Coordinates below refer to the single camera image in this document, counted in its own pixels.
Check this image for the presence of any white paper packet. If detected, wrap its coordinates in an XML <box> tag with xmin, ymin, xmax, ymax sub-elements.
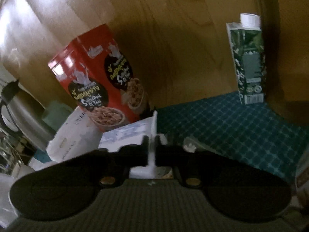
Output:
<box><xmin>98</xmin><ymin>111</ymin><xmax>173</xmax><ymax>179</ymax></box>

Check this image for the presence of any white paper bag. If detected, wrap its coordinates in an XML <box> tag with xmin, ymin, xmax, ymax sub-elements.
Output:
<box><xmin>47</xmin><ymin>107</ymin><xmax>103</xmax><ymax>163</ymax></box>

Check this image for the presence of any teal patterned mat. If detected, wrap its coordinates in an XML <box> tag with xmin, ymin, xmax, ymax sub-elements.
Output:
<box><xmin>157</xmin><ymin>92</ymin><xmax>308</xmax><ymax>183</ymax></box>

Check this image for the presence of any steel kettle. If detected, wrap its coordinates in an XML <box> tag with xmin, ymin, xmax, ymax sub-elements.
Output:
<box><xmin>1</xmin><ymin>80</ymin><xmax>55</xmax><ymax>151</ymax></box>

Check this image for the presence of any red cereal box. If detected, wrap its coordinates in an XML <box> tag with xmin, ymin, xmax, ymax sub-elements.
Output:
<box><xmin>48</xmin><ymin>24</ymin><xmax>150</xmax><ymax>131</ymax></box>

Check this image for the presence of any green drink carton white cap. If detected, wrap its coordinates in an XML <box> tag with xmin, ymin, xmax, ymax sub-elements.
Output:
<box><xmin>226</xmin><ymin>13</ymin><xmax>267</xmax><ymax>105</ymax></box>

